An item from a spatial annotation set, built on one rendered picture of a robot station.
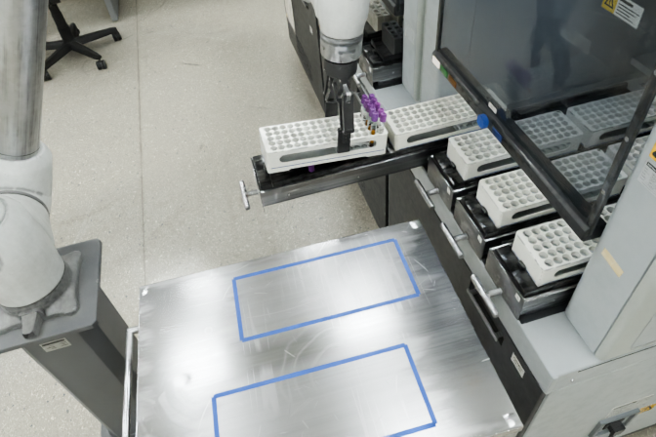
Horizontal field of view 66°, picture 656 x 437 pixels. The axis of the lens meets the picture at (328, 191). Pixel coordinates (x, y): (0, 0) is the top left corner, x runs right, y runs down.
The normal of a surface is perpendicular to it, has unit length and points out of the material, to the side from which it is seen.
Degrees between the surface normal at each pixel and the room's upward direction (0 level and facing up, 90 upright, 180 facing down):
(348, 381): 0
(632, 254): 90
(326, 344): 0
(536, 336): 0
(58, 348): 90
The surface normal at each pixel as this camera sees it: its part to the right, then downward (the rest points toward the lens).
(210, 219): -0.07, -0.70
